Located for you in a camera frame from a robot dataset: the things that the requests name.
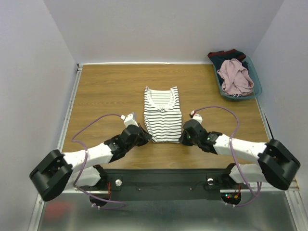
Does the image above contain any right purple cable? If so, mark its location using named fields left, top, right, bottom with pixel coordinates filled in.
left=191, top=105, right=263, bottom=207

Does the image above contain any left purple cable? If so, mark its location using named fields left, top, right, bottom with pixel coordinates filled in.
left=71, top=114, right=127, bottom=210

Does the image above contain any teal plastic basket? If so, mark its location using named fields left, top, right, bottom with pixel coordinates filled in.
left=213, top=56, right=262, bottom=102

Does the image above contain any right aluminium frame rail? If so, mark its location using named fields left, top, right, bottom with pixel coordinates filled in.
left=256, top=98, right=308, bottom=231

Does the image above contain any front aluminium frame rail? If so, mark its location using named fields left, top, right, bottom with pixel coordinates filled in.
left=38, top=170, right=299, bottom=193

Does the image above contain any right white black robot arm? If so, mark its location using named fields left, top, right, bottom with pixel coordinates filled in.
left=179, top=119, right=300, bottom=190

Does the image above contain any dark navy maroon garment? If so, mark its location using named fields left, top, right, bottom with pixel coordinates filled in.
left=207, top=49, right=246, bottom=70

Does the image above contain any left aluminium frame rail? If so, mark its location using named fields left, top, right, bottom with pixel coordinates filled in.
left=28, top=64, right=84, bottom=231

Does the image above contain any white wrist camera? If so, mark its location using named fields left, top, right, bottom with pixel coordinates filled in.
left=189, top=110, right=203, bottom=124
left=120, top=112, right=139, bottom=127

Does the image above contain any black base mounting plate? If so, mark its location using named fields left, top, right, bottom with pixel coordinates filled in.
left=79, top=168, right=251, bottom=202

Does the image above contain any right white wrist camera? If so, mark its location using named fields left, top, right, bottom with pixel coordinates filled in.
left=189, top=110, right=203, bottom=124

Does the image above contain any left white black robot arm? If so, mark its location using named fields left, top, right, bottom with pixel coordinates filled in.
left=29, top=125, right=152, bottom=202

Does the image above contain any purple cable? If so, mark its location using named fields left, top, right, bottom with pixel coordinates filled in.
left=71, top=114, right=127, bottom=210
left=191, top=105, right=263, bottom=207

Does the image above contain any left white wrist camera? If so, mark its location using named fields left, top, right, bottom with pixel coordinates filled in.
left=120, top=112, right=139, bottom=127

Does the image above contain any aluminium frame rail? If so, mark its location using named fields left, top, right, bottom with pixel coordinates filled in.
left=256, top=98, right=308, bottom=231
left=38, top=170, right=299, bottom=193
left=28, top=64, right=84, bottom=231

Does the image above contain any pink tank top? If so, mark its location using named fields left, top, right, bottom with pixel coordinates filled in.
left=217, top=58, right=254, bottom=96

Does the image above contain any black white striped tank top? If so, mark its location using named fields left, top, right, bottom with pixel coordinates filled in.
left=143, top=87, right=182, bottom=143

